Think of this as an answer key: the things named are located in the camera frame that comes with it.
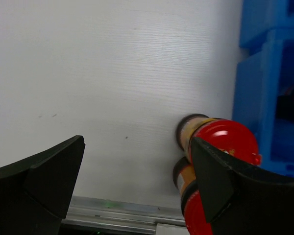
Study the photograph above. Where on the blue storage bin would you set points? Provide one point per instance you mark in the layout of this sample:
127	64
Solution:
265	20
264	99

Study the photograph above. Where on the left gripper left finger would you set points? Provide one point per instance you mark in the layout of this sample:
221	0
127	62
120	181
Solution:
35	192

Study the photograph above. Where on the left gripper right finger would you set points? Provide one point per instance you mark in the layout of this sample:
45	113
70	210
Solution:
240	198

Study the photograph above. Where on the aluminium frame rail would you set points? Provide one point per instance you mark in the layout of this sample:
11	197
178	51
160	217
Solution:
122	217

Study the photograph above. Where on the red-lid sauce jar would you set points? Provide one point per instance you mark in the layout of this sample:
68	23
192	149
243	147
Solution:
228	136
184	179

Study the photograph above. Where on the far blue storage bin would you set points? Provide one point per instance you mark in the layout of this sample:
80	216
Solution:
265	20

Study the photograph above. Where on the middle blue storage bin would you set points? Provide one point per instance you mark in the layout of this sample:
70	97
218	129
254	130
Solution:
264	99

